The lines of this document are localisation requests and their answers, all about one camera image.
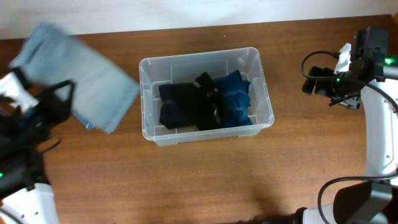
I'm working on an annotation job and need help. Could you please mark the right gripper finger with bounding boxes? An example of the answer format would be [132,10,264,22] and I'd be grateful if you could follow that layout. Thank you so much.
[315,68,334,96]
[302,66,322,95]

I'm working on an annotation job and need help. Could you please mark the light blue jeans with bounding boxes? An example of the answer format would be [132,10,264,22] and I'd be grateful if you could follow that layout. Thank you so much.
[9,23,139,134]

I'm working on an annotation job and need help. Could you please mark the dark teal garment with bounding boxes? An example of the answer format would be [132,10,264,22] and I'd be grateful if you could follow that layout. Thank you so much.
[213,70,253,128]

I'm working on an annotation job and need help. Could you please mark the black garment with tape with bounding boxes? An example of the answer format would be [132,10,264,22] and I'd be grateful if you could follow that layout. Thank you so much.
[174,72,231,131]

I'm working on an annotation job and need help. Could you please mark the blue denim jeans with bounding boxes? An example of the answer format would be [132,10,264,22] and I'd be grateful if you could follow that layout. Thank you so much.
[72,111,95,130]

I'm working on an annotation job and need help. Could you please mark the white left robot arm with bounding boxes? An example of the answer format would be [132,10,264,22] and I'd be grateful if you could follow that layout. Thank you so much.
[1,80,75,223]

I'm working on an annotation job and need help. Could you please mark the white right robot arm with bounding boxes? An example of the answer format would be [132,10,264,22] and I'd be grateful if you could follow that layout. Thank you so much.
[292,27,397,223]

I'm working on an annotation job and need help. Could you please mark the clear plastic storage bin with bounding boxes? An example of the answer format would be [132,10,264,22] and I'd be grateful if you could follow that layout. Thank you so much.
[139,47,275,146]

